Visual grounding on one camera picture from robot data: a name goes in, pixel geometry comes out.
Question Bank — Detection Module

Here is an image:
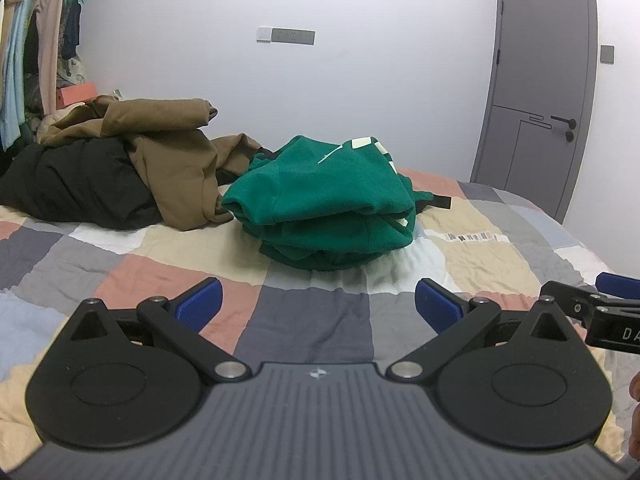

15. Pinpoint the green sweatshirt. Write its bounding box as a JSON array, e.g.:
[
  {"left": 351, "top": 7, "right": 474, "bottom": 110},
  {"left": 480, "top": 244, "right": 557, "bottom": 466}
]
[{"left": 222, "top": 136, "right": 451, "bottom": 271}]

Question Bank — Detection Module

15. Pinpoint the patchwork checkered quilt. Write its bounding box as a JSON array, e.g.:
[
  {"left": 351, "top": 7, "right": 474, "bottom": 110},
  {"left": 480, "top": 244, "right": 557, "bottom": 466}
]
[{"left": 1, "top": 171, "right": 606, "bottom": 470}]

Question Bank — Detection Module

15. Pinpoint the brown garment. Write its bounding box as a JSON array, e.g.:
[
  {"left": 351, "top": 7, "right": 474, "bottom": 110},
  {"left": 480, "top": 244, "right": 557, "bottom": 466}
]
[{"left": 37, "top": 96, "right": 262, "bottom": 231}]

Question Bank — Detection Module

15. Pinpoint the black door handle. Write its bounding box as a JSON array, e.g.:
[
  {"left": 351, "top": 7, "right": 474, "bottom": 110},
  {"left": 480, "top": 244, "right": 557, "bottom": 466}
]
[{"left": 550, "top": 115, "right": 577, "bottom": 130}]

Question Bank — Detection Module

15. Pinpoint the red box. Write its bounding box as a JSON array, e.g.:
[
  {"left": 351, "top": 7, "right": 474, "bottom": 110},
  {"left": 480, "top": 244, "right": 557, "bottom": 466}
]
[{"left": 56, "top": 82, "right": 98, "bottom": 110}]

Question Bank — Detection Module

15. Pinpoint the black garment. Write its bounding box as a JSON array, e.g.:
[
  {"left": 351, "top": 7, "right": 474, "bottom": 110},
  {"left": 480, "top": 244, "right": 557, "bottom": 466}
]
[{"left": 1, "top": 139, "right": 162, "bottom": 230}]

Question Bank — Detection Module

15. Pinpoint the person's hand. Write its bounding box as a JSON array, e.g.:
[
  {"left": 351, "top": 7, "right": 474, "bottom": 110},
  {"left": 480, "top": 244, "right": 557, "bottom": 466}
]
[{"left": 628, "top": 374, "right": 640, "bottom": 460}]

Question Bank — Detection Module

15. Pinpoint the grey wall panel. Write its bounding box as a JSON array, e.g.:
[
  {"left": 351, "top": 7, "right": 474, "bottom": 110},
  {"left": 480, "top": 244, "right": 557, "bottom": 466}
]
[{"left": 270, "top": 27, "right": 316, "bottom": 46}]

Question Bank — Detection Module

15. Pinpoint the hanging clothes rack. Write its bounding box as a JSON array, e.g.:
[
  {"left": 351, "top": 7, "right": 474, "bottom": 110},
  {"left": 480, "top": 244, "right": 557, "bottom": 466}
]
[{"left": 1, "top": 0, "right": 86, "bottom": 154}]

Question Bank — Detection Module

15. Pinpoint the grey door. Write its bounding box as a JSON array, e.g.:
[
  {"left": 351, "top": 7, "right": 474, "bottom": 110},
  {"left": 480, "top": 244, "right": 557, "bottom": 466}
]
[{"left": 472, "top": 0, "right": 598, "bottom": 221}]

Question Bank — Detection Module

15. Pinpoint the grey switch beside door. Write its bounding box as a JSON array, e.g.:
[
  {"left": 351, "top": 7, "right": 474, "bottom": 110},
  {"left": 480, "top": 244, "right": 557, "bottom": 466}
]
[{"left": 600, "top": 44, "right": 615, "bottom": 65}]

